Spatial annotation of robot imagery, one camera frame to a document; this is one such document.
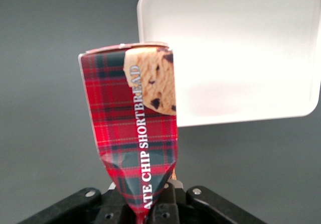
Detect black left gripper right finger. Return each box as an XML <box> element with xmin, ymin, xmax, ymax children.
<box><xmin>146</xmin><ymin>180</ymin><xmax>186</xmax><ymax>224</ymax></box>

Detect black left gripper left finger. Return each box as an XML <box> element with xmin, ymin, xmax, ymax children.
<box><xmin>99</xmin><ymin>182</ymin><xmax>138</xmax><ymax>224</ymax></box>

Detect red tartan cookie box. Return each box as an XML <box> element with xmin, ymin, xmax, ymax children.
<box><xmin>78</xmin><ymin>42</ymin><xmax>179</xmax><ymax>224</ymax></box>

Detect white rectangular tray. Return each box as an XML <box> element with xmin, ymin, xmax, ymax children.
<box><xmin>136</xmin><ymin>0</ymin><xmax>321</xmax><ymax>129</ymax></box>

